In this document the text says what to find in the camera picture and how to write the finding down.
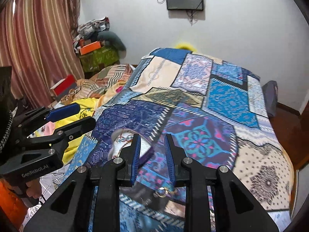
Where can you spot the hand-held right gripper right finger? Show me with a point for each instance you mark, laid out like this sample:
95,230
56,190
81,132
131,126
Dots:
170,160

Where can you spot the pile of clothes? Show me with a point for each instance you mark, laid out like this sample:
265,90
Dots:
90,27

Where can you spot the yellow cloth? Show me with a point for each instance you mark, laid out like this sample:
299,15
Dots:
85,104

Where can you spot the grey cloth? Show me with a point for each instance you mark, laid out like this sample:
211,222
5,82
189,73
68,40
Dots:
113,40

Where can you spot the white embroidered pouch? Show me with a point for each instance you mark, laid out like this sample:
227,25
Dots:
123,138

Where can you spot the orange box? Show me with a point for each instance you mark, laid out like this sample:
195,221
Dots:
89,48

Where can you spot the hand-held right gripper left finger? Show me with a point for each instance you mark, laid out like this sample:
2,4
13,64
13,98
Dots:
136,159

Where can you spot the striped orange bedsheet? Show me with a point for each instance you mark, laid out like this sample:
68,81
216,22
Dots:
108,77

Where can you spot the striped pink curtain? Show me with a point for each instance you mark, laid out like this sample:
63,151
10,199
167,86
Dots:
36,29

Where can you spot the red box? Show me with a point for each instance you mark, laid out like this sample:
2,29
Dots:
64,87

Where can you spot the green patterned box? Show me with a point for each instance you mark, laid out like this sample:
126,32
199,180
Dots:
99,59

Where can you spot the pink cloth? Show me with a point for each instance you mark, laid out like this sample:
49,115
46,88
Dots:
48,128

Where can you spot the grey patterned sheet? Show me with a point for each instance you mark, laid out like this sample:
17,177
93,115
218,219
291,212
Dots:
56,180

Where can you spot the person's left hand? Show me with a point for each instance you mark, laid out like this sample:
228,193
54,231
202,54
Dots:
32,188

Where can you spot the blue patchwork blanket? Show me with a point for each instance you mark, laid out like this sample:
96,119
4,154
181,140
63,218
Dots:
217,96

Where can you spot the yellow fluffy object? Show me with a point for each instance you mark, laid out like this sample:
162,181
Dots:
184,46

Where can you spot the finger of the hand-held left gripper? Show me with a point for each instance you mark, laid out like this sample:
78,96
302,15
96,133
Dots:
63,112
77,127

